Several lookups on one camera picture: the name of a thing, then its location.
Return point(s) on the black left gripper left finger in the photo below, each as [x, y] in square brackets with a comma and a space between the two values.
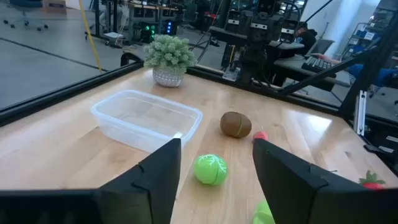
[155, 186]

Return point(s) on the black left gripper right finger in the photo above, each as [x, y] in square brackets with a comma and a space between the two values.
[295, 186]

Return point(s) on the green toy starfruit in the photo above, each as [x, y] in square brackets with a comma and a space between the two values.
[262, 214]

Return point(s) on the round green toy fruit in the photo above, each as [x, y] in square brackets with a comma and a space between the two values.
[210, 169]

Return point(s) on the small red toy piece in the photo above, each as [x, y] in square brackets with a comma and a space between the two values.
[260, 135]

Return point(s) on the red toy strawberry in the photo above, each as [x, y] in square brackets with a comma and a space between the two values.
[372, 185]

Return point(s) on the brown toy kiwi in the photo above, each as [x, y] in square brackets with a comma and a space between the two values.
[234, 124]

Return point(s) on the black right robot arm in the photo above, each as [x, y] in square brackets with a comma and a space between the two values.
[253, 56]

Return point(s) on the clear plastic tupperware container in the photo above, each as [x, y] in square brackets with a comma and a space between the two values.
[146, 121]

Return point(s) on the silver aluminium extrusion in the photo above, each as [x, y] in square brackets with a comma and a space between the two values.
[361, 112]

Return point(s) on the grey office desk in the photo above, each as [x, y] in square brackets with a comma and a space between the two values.
[289, 67]

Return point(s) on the black computer keyboard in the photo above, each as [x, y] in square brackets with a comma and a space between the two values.
[317, 64]

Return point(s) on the green plant in white pot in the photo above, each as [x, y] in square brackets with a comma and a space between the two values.
[169, 53]

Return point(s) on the person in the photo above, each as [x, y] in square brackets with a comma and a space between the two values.
[382, 76]
[306, 39]

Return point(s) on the computer with green lights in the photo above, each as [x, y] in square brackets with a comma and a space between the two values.
[148, 32]

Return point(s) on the computer with blue lights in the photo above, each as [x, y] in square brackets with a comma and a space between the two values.
[169, 28]

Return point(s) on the metal shelf with blue bins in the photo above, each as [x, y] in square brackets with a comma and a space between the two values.
[360, 37]

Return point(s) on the long grey desk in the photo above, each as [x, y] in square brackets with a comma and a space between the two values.
[224, 34]

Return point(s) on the brown cardboard box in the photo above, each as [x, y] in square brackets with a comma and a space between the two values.
[54, 6]

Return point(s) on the wheeled office chair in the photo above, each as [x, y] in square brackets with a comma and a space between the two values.
[26, 3]

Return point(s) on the black metal table frame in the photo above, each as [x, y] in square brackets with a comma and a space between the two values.
[62, 94]

